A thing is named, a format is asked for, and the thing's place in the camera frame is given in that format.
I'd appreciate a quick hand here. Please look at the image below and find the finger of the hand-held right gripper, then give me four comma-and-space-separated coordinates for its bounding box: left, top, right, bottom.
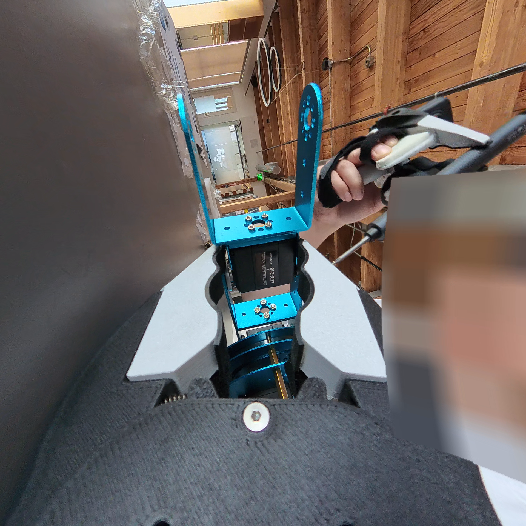
415, 114, 492, 149

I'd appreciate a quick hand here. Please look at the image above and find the dark grey electric screwdriver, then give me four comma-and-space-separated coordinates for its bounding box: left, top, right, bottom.
332, 120, 526, 265

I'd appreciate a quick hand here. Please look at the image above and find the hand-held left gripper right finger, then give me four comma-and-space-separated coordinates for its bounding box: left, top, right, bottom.
291, 240, 388, 401

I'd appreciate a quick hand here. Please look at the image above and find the large white ring lamp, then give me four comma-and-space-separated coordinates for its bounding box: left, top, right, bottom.
256, 38, 274, 107

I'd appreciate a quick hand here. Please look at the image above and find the small white ring lamp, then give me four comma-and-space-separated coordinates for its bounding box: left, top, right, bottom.
269, 46, 282, 93

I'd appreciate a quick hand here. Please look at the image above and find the dark grey desk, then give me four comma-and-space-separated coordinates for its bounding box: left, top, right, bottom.
0, 0, 215, 518

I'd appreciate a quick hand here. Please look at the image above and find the person's right forearm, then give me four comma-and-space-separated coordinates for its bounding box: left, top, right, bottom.
306, 224, 348, 250

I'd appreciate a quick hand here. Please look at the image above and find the plastic-wrapped stack of white boxes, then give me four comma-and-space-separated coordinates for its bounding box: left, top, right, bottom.
138, 0, 215, 249

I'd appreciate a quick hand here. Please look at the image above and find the person's right hand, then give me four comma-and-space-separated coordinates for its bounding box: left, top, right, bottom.
316, 137, 400, 233

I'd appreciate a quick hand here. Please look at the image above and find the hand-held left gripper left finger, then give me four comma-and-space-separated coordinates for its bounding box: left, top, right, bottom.
126, 247, 229, 391

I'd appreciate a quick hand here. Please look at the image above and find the long black metal rod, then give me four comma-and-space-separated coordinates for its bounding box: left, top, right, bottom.
322, 62, 526, 133

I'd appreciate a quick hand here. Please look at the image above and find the blue toy robot arm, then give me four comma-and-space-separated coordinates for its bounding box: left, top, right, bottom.
177, 82, 325, 401

